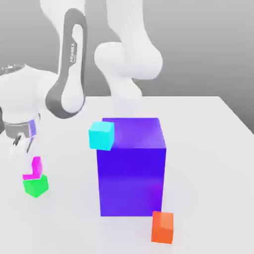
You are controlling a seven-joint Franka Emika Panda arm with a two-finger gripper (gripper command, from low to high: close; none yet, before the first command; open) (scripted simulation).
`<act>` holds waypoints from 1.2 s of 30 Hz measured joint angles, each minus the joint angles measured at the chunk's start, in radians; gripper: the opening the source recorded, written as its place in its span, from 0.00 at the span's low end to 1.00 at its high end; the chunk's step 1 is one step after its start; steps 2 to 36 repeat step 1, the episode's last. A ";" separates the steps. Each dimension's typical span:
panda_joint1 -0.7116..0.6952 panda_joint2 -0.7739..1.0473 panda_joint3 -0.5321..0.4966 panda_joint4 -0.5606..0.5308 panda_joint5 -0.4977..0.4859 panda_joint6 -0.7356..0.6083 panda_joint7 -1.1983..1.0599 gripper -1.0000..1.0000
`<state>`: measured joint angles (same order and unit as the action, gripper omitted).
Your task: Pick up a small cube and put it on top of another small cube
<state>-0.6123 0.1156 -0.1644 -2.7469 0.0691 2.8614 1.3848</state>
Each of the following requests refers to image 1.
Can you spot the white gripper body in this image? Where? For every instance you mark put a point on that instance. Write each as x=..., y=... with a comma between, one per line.
x=23, y=150

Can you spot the small magenta cube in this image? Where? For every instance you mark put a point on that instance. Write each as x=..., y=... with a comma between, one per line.
x=37, y=167

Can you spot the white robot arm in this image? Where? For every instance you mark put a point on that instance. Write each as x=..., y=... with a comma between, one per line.
x=127, y=59

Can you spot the small green cube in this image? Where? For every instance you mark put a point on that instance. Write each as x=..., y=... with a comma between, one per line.
x=35, y=186

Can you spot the small cyan cube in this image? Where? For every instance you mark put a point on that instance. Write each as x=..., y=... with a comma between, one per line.
x=101, y=137

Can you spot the small orange cube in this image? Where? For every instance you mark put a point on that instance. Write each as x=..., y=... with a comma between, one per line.
x=162, y=228

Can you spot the large purple box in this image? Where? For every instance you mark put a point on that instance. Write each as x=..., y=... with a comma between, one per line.
x=131, y=178

